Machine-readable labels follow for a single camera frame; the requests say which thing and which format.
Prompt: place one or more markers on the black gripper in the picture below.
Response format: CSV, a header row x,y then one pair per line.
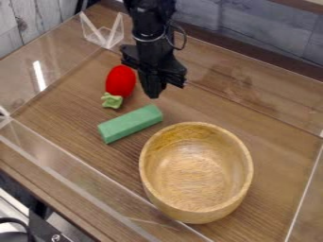
x,y
152,59

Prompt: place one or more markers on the green rectangular block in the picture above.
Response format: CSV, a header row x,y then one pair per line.
x,y
131,122

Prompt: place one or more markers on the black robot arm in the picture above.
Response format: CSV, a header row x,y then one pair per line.
x,y
158,37

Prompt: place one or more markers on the brown wooden bowl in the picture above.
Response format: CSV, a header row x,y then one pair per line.
x,y
196,171

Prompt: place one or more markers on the red plush strawberry toy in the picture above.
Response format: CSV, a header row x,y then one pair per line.
x,y
119,86

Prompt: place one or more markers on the black stand base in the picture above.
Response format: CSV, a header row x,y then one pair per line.
x,y
33,231

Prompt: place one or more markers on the clear acrylic corner bracket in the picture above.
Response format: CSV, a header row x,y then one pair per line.
x,y
104,37

